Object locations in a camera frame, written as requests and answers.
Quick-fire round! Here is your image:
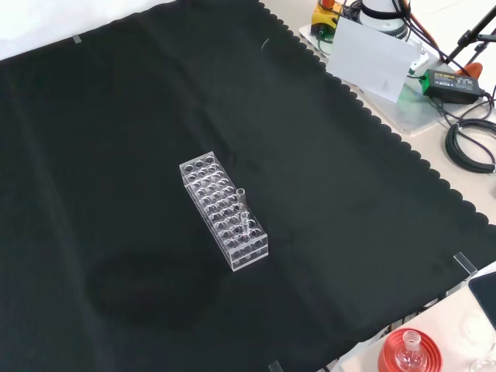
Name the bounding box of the red flask ring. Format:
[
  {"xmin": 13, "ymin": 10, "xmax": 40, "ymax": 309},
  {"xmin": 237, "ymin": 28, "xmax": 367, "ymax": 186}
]
[{"xmin": 377, "ymin": 328, "xmax": 443, "ymax": 372}]

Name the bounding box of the black power adapter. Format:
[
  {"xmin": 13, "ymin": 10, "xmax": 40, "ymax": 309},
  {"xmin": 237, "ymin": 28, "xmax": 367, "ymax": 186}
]
[{"xmin": 421, "ymin": 68, "xmax": 486, "ymax": 105}]

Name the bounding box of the black tripod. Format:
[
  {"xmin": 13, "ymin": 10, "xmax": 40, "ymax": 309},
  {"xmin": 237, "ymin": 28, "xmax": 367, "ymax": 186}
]
[{"xmin": 441, "ymin": 3, "xmax": 496, "ymax": 67}]

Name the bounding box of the green cable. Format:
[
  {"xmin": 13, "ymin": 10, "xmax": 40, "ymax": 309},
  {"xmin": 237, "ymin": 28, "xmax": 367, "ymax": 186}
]
[{"xmin": 317, "ymin": 31, "xmax": 332, "ymax": 57}]

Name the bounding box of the clear round-bottom flask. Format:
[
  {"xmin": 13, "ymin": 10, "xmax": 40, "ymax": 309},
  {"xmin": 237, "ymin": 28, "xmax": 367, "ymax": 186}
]
[{"xmin": 394, "ymin": 329, "xmax": 425, "ymax": 371}]

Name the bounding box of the black bench cloth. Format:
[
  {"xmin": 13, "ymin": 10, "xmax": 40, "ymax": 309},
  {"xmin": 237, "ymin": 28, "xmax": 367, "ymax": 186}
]
[{"xmin": 0, "ymin": 0, "xmax": 496, "ymax": 372}]

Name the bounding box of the yellow stop button box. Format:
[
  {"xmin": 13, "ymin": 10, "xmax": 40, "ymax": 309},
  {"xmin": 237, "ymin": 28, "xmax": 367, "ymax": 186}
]
[{"xmin": 312, "ymin": 0, "xmax": 344, "ymax": 38}]

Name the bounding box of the dark flat tablet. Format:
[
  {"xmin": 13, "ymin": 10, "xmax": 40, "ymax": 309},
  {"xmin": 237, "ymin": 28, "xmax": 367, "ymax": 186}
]
[{"xmin": 467, "ymin": 270, "xmax": 496, "ymax": 327}]

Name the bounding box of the grey metal base plate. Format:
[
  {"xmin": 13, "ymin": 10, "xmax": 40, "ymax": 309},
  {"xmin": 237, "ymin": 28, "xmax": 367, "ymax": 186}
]
[{"xmin": 297, "ymin": 21, "xmax": 466, "ymax": 136}]

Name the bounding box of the clear glass test tube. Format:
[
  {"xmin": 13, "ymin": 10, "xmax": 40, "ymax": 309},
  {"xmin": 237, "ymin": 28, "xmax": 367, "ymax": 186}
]
[{"xmin": 236, "ymin": 188, "xmax": 252, "ymax": 236}]

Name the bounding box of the coiled black cable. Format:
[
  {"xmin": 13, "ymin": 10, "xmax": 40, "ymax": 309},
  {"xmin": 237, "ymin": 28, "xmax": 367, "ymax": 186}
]
[{"xmin": 444, "ymin": 118, "xmax": 496, "ymax": 174}]

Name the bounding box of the clear acrylic test tube rack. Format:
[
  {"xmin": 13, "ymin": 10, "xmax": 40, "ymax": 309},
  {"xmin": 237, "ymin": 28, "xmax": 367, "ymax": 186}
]
[{"xmin": 178, "ymin": 150, "xmax": 270, "ymax": 274}]

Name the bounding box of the pale white board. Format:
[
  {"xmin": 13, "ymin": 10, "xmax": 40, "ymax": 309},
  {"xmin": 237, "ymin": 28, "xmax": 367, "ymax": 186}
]
[{"xmin": 326, "ymin": 15, "xmax": 416, "ymax": 104}]

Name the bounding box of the orange plastic piece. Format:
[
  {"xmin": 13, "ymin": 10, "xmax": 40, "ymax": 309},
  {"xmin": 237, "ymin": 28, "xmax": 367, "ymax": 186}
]
[{"xmin": 456, "ymin": 61, "xmax": 484, "ymax": 79}]

